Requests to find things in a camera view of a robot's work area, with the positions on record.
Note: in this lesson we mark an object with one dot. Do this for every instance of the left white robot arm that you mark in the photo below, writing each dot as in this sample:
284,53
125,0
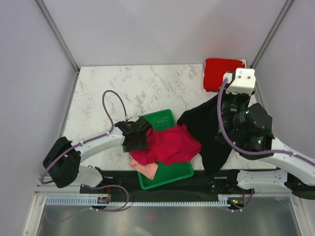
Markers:
63,163

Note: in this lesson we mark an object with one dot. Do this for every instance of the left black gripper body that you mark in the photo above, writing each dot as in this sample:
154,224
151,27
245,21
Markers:
140,144

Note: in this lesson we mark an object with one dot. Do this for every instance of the left aluminium frame post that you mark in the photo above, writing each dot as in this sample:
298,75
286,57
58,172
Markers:
57,34

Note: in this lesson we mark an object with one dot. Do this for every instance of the folded red t shirt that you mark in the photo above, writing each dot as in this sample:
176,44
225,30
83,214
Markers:
215,68

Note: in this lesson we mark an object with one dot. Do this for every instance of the white slotted cable duct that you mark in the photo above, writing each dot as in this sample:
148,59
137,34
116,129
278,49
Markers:
96,201

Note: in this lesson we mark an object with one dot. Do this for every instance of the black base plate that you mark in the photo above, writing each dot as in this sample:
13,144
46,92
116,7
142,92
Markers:
181,186

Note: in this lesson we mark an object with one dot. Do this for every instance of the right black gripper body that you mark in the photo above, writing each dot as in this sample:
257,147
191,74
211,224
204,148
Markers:
239,102

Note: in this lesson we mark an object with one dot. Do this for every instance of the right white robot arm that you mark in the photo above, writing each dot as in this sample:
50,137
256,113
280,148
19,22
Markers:
247,129

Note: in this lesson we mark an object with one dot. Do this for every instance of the right aluminium frame post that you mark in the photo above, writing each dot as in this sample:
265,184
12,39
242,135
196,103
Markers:
272,32

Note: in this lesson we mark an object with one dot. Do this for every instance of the aluminium frame post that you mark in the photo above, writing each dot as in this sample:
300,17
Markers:
272,32
57,34

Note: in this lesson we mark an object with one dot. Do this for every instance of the peach pink t shirt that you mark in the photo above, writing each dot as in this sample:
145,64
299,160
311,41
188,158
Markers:
148,171

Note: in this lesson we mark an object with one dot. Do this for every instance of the green plastic tray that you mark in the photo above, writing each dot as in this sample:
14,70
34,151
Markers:
160,121

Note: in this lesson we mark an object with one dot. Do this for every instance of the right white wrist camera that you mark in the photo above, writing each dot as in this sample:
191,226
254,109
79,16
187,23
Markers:
241,81

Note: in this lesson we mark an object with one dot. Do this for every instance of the magenta t shirt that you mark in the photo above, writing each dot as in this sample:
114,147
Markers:
170,146

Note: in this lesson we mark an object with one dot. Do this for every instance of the black t shirt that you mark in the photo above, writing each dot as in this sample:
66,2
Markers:
202,123

